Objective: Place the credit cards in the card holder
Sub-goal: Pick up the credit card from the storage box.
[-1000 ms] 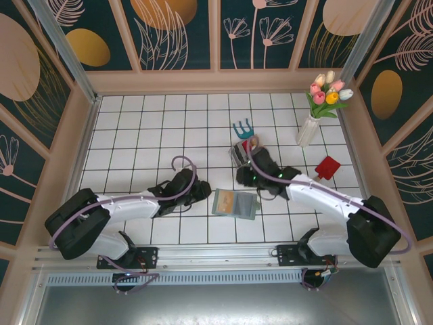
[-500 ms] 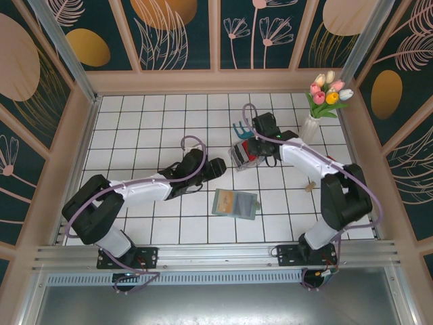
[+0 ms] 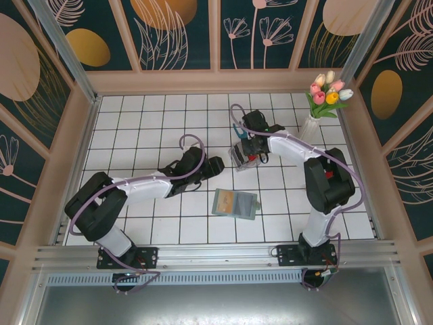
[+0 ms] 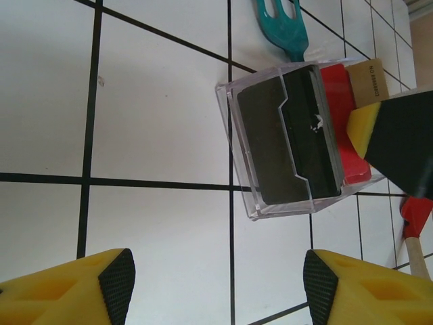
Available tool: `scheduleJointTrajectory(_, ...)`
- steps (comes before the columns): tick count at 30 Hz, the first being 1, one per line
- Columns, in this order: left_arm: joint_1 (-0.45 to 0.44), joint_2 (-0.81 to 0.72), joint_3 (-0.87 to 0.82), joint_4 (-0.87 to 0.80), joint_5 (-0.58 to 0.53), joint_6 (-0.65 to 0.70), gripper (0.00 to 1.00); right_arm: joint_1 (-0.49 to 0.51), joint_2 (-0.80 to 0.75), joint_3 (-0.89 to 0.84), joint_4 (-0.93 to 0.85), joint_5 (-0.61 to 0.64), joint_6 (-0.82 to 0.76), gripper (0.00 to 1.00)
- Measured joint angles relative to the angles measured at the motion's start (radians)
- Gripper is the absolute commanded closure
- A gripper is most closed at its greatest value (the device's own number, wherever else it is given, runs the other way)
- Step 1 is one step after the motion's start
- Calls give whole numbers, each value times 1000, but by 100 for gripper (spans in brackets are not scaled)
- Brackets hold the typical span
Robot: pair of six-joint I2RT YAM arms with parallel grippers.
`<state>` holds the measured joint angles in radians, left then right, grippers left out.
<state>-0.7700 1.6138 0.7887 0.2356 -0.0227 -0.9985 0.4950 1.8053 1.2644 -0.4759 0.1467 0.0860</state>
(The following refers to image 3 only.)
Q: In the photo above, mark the black card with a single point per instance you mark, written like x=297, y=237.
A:
x=237, y=154

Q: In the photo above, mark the orange VIP card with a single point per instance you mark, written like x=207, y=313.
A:
x=226, y=201

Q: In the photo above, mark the mint green card holder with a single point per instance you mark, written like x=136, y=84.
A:
x=243, y=206

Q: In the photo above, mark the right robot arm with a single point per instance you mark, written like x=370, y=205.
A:
x=291, y=145

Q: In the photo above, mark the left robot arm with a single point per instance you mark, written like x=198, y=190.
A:
x=145, y=188

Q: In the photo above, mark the dark grey card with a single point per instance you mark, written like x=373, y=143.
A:
x=242, y=164

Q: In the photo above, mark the clear plastic card box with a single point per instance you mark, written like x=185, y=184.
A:
x=245, y=166

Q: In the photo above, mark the white ribbed vase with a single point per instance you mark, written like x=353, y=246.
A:
x=311, y=125

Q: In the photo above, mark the artificial tulip bouquet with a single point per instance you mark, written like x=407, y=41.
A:
x=326, y=96

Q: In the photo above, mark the steel sheet panel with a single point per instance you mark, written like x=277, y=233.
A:
x=216, y=306

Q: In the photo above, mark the aluminium frame rail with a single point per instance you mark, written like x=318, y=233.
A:
x=216, y=255

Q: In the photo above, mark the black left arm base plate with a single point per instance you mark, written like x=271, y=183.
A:
x=149, y=255

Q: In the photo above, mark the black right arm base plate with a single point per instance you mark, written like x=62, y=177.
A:
x=287, y=255

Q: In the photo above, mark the aluminium table side rail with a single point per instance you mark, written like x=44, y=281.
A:
x=375, y=227
x=78, y=169

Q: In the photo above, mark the aluminium corner post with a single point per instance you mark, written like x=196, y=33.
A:
x=365, y=37
x=64, y=54

